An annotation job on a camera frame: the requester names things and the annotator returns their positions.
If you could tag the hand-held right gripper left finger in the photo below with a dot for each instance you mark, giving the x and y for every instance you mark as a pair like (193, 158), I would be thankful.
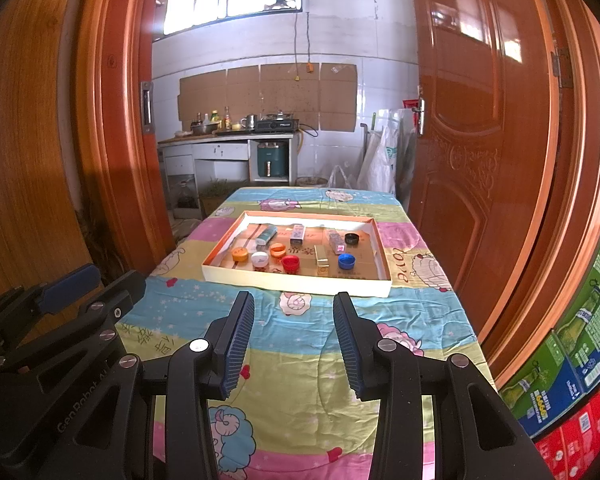
(235, 355)

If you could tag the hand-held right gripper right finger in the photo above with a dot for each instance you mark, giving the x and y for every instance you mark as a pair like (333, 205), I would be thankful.
(352, 355)

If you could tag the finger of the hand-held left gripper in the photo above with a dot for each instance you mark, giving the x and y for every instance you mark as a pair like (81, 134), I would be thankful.
(125, 295)
(65, 284)

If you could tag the shallow cardboard tray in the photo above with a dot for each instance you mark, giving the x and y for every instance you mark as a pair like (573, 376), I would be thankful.
(295, 285)

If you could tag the blue bottle cap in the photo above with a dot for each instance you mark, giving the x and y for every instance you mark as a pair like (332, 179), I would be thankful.
(346, 261)

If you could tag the white bottle cap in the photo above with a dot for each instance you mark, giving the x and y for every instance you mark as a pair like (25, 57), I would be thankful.
(260, 259)

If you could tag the gold small box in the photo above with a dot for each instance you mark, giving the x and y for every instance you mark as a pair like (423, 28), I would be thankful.
(322, 260)

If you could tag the yellow-orange printed bottle cap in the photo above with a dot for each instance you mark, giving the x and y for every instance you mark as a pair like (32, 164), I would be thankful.
(240, 254)

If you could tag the red bottle cap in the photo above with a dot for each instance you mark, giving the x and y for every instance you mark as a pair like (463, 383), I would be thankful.
(290, 262)

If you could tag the plain orange bottle cap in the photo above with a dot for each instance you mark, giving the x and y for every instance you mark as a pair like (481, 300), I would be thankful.
(278, 250)

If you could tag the clear glitter box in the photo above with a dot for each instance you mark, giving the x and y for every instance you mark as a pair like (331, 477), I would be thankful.
(335, 241)

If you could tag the black bottle cap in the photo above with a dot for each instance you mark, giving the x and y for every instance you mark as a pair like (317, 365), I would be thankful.
(351, 238)

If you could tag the teal small box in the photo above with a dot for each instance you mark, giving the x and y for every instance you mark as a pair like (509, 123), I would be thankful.
(267, 235)

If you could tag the white printed small box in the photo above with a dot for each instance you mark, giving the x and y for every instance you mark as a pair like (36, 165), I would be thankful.
(298, 235)

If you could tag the wood grain panel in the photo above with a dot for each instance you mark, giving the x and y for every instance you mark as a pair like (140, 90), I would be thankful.
(25, 160)

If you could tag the white kitchen counter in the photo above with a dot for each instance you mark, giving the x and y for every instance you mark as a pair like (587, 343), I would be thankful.
(220, 152)

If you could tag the clear plastic bag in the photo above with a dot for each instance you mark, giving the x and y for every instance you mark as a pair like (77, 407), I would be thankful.
(341, 179)

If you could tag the round bucket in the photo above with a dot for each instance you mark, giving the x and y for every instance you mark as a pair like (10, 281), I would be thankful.
(311, 182)

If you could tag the metal basin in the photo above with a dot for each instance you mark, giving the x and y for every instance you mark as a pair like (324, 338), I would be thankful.
(204, 129)

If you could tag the metal strike plate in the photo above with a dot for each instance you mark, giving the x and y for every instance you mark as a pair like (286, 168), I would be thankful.
(146, 107)

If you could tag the green beer carton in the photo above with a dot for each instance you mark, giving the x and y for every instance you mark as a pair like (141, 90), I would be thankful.
(542, 390)
(597, 310)

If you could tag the white woven bag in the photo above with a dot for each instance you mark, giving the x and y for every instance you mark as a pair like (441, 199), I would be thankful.
(380, 155)

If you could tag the sauce bottle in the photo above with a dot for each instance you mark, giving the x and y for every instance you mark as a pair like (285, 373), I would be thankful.
(226, 119)

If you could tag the black gas stove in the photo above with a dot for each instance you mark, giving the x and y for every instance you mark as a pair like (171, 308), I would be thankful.
(277, 125)

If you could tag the brown wooden door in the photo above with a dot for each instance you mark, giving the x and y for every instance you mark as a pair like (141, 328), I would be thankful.
(475, 160)

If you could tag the red carton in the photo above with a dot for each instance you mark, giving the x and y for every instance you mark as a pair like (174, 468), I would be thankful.
(580, 435)

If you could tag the metal door hinge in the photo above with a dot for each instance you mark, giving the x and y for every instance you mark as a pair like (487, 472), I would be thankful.
(561, 67)

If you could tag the wooden door frame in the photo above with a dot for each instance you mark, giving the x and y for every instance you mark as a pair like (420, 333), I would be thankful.
(115, 160)

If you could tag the cardboard wall covering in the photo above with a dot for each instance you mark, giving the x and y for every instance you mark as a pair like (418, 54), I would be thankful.
(275, 90)

